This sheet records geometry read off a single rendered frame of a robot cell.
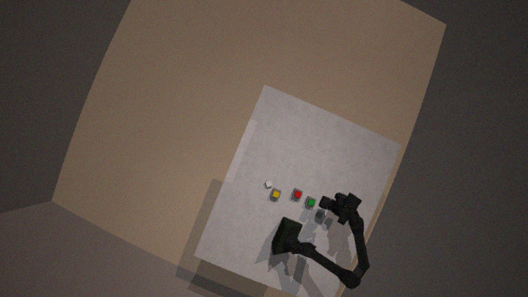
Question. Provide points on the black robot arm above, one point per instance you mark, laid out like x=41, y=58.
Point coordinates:
x=351, y=279

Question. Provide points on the yellow button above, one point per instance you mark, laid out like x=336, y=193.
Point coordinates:
x=275, y=193

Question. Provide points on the green button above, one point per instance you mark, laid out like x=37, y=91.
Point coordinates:
x=310, y=201

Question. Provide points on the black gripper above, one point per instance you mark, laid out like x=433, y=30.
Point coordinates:
x=325, y=202

